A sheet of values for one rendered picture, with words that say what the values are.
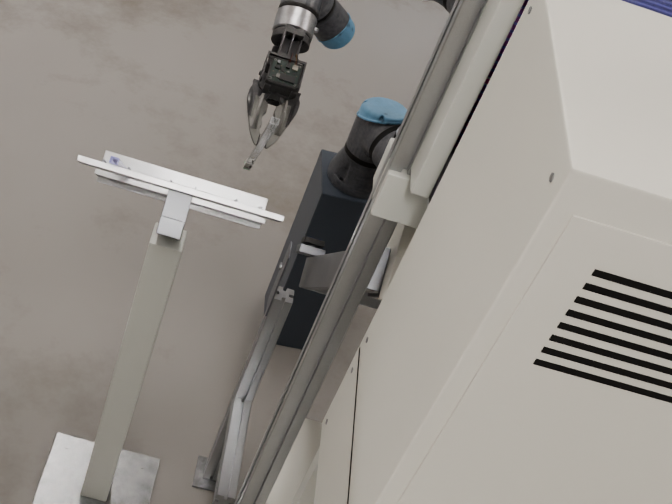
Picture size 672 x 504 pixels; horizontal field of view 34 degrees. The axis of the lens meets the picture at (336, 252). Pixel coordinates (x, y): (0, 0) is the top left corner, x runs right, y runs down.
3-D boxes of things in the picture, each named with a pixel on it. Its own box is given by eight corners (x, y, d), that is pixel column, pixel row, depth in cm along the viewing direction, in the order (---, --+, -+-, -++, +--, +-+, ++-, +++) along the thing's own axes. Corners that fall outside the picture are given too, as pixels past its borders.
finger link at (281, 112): (268, 139, 187) (278, 90, 190) (263, 150, 193) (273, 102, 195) (286, 143, 188) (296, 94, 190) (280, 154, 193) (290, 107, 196)
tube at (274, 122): (242, 168, 221) (244, 163, 222) (249, 170, 222) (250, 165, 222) (269, 123, 172) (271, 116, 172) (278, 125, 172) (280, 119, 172)
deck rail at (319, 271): (298, 287, 218) (306, 257, 218) (307, 289, 218) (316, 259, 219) (365, 288, 148) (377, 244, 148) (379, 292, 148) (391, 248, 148)
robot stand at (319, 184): (264, 295, 311) (321, 148, 276) (324, 308, 315) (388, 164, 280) (262, 342, 298) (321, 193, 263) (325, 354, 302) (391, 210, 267)
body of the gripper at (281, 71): (258, 79, 188) (275, 18, 191) (251, 97, 196) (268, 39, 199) (300, 92, 189) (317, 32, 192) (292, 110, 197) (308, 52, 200)
